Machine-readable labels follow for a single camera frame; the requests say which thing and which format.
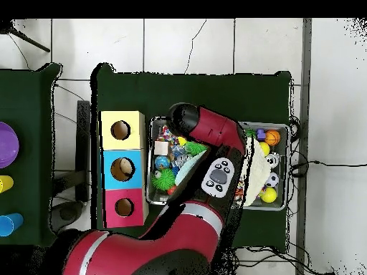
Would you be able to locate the mint green muslin cloth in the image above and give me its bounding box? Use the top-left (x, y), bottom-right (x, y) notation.
top-left (174, 155), bottom-right (209, 187)

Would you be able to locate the black tripod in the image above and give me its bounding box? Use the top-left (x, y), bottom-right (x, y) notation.
top-left (0, 19), bottom-right (52, 54)

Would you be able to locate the plain green spiky ball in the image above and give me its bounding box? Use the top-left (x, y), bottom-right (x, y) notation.
top-left (184, 141), bottom-right (209, 157)

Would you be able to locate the plain wooden block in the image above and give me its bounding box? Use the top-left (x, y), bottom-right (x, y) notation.
top-left (153, 140), bottom-right (171, 156)

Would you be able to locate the cream muslin cloth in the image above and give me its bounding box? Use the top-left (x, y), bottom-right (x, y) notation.
top-left (239, 132), bottom-right (272, 207)

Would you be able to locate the dark green side table cloth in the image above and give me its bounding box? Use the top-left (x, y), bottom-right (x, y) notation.
top-left (0, 62), bottom-right (64, 249)

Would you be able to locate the dark green tablecloth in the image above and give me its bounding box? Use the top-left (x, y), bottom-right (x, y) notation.
top-left (90, 62), bottom-right (293, 253)

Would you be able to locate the wooden box with three holes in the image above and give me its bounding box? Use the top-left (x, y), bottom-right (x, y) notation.
top-left (100, 110), bottom-right (148, 229)

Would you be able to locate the yellow cup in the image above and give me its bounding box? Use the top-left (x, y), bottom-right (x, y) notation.
top-left (0, 175), bottom-right (15, 194)

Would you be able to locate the blue globe ball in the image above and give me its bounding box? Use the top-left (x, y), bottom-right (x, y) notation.
top-left (154, 155), bottom-right (171, 171)

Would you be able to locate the purple plate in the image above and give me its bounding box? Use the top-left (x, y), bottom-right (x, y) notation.
top-left (0, 121), bottom-right (21, 170)

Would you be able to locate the green spiky ball with eyes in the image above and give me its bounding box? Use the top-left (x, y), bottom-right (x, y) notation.
top-left (151, 168), bottom-right (177, 193)

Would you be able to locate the blue cup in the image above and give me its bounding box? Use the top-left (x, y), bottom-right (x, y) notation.
top-left (0, 213), bottom-right (24, 238)

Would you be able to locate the clear mesh bin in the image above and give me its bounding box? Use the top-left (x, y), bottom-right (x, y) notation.
top-left (146, 117), bottom-right (290, 212)

